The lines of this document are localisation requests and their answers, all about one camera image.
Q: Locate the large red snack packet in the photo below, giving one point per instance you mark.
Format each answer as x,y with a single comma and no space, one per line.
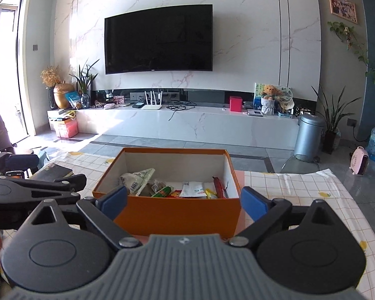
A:
220,187

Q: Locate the round painted fan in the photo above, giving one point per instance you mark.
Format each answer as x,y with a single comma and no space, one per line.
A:
285,95

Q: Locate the pink heater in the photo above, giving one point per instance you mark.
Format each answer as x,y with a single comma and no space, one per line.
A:
359,161

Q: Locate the silver trash can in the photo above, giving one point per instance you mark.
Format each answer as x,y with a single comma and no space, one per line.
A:
308,137

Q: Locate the green orange snack packet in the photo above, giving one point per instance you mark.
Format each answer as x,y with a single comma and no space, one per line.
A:
164,191

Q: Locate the teddy bear bouquet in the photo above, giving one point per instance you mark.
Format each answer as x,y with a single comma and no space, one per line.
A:
268,101

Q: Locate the blue green picture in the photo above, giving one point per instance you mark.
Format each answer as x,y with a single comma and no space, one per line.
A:
257,95

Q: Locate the clear packet green-brown snack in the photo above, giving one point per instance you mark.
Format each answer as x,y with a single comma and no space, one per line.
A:
157,187

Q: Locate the flat white device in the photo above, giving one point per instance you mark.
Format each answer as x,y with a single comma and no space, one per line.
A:
254,112

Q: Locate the orange cardboard box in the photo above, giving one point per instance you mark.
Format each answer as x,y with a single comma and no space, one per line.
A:
181,215

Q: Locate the white router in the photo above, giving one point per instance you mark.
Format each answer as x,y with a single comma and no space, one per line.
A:
152,106

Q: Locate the hanging vine plant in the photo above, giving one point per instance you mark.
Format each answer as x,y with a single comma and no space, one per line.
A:
343,31

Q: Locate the black notebook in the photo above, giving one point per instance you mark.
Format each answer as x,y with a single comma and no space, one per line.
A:
51,172

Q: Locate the white marble TV cabinet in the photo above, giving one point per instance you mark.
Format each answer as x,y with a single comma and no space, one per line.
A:
190,131

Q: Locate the golden round vase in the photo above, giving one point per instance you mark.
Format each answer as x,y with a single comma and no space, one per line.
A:
63,97

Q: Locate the dried flowers in dark vase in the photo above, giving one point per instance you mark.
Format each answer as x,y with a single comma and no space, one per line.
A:
50,76

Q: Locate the wall socket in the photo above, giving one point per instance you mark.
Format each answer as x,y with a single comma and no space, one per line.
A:
352,122

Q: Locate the framed wall picture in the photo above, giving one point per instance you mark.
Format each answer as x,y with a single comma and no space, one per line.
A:
343,7

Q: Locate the long-leaved potted plant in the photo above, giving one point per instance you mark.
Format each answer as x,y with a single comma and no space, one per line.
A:
331,131

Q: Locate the red square box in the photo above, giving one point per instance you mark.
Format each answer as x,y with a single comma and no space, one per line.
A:
236,103

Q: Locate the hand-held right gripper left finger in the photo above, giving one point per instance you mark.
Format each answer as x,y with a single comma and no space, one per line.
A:
114,201

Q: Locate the grey patterned triangular packet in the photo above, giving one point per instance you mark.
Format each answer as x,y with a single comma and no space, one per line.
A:
137,181

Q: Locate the checked lemon print tablecloth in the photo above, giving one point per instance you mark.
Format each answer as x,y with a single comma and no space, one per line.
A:
300,187

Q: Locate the pink storage box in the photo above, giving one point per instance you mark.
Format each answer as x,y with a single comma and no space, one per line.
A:
66,128

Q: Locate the blue snack bag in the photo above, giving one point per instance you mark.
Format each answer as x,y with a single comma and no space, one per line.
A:
73,100

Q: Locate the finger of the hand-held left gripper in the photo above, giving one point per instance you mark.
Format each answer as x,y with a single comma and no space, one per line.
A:
34,189
22,162

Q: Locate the green plant in glass vase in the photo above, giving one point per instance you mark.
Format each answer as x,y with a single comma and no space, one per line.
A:
86,81

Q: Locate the black curved television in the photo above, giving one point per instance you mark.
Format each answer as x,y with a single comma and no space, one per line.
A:
157,39

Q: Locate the long white packet green label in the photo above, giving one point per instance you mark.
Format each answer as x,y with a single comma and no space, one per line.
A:
192,190

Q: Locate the small black box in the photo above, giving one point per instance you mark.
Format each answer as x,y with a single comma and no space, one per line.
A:
137,105

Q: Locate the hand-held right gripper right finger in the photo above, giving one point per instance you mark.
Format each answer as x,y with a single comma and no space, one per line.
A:
253,204

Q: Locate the pink card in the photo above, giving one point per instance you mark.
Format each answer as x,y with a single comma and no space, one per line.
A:
119,100

